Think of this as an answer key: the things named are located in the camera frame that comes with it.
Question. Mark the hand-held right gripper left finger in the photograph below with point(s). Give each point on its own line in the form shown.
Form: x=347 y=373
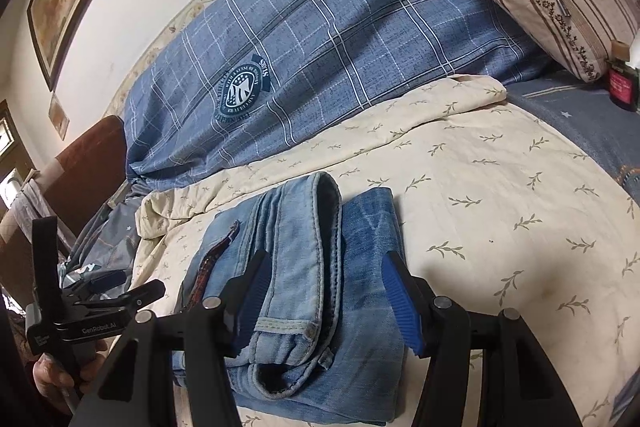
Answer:
x=252 y=292

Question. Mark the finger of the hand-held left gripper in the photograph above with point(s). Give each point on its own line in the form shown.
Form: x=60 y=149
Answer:
x=107 y=279
x=145 y=292

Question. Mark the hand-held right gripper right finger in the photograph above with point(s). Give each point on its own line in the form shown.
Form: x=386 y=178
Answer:
x=400 y=302

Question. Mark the blue denim pants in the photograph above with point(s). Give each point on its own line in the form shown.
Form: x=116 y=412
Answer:
x=300 y=267

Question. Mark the person's left hand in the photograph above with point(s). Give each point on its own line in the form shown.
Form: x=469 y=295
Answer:
x=50 y=374

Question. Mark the grey star-print quilt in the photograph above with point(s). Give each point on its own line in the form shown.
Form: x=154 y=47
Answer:
x=107 y=237

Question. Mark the grey hanging cloth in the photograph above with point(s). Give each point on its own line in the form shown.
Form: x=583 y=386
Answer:
x=32 y=202

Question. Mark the brown headboard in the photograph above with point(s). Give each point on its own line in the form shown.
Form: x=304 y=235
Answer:
x=95 y=167

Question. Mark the cream leaf-print blanket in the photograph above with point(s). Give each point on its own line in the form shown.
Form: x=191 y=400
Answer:
x=500 y=207

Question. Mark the wooden window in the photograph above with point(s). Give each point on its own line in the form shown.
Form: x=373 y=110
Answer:
x=10 y=147

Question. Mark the grey-blue star bed sheet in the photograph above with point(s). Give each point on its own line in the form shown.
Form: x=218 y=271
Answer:
x=575 y=127

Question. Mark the blue plaid duvet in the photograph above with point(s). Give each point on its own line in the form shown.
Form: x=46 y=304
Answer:
x=350 y=32

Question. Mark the dark red jar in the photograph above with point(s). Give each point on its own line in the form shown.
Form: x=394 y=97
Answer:
x=622 y=87

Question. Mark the small wall picture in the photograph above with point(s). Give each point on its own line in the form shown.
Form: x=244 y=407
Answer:
x=59 y=117

